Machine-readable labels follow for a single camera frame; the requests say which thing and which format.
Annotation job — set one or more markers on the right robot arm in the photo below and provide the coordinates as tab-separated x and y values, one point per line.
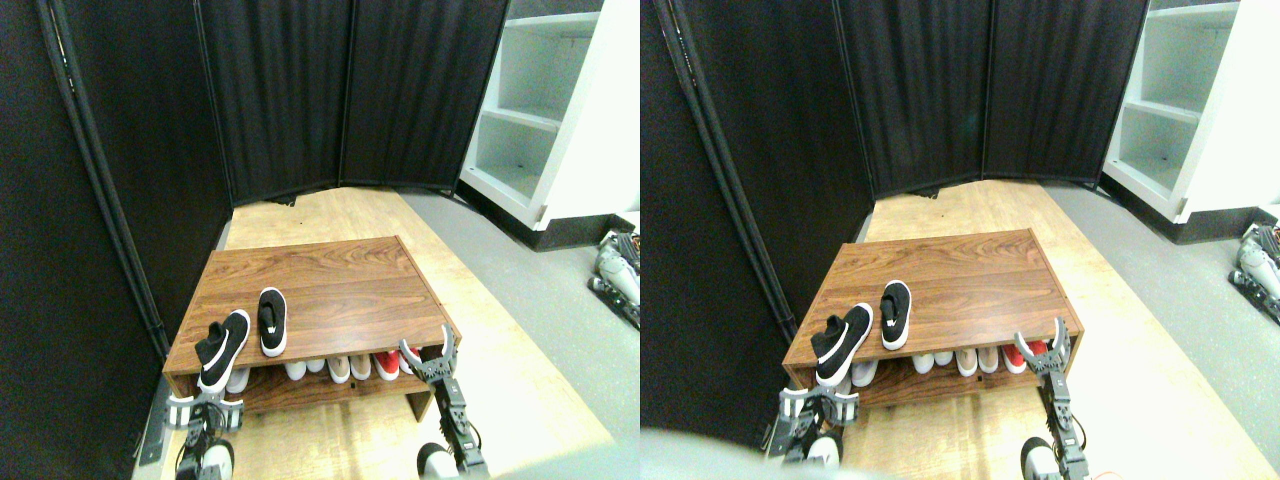
435	462
1038	460

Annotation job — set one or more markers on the brown shoe rack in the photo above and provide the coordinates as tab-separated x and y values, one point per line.
345	285
965	280

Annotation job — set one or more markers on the beige shoe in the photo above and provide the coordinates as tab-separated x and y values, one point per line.
988	358
338	368
360	365
966	361

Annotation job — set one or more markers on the white shelf unit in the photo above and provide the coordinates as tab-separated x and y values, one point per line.
605	120
1240	110

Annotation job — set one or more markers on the black curtain stand pole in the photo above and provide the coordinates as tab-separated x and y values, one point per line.
90	130
713	130

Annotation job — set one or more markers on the grey curtain stand foot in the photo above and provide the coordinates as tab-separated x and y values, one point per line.
152	430

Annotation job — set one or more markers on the black shoe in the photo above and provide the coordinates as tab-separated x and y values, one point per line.
225	350
273	322
896	315
842	343

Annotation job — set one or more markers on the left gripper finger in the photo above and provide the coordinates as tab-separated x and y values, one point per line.
844	408
180	412
232	414
793	405

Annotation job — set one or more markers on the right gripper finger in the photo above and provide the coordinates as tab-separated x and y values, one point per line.
1062	340
452	349
410	357
1027	349

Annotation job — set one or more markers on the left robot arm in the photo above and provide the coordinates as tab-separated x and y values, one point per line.
825	452
212	465

